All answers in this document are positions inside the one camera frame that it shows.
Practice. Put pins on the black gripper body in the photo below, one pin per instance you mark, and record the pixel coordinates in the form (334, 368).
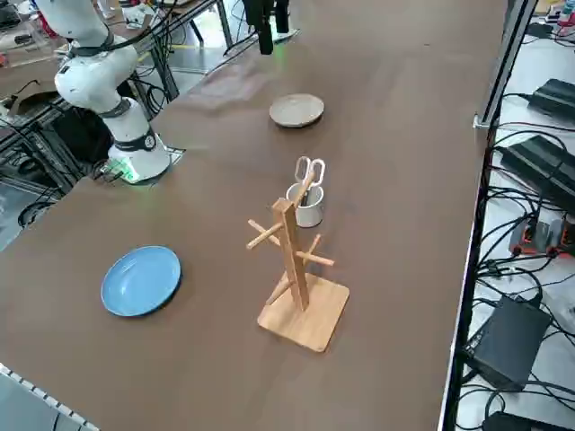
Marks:
(258, 10)

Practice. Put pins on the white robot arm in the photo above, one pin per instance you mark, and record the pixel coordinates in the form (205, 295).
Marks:
(130, 121)

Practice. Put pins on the beige ceramic plate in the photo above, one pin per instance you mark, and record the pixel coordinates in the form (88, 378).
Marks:
(296, 110)

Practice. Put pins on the white enamel cup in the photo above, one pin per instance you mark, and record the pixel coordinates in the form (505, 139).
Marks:
(310, 215)

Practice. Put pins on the brown cardboard sheet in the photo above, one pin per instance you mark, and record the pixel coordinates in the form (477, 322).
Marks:
(31, 99)

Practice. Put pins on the blue plate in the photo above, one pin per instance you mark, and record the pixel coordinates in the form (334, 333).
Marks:
(139, 283)

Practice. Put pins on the wooden peg rack stand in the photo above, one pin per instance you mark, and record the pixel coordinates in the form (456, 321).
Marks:
(305, 319)

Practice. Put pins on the small black power brick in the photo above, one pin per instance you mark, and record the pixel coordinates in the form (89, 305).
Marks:
(554, 96)

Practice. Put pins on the large black power brick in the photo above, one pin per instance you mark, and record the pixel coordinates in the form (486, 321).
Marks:
(539, 161)

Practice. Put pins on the orange black power plugs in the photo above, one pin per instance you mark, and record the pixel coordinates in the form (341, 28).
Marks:
(536, 235)

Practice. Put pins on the black control box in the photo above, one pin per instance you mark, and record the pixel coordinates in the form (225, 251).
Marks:
(507, 341)

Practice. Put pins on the grey panel with ribbed edge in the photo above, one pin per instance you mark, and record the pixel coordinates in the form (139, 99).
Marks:
(22, 404)

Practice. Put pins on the black flat power adapter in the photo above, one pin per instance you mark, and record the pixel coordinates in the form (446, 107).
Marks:
(516, 422)

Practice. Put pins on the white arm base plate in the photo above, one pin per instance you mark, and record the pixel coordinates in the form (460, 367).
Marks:
(291, 35)

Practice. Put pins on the black metal frame rack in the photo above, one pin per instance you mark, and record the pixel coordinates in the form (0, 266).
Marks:
(72, 134)

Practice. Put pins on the aluminium frame post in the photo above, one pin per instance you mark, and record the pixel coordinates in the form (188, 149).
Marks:
(503, 72)

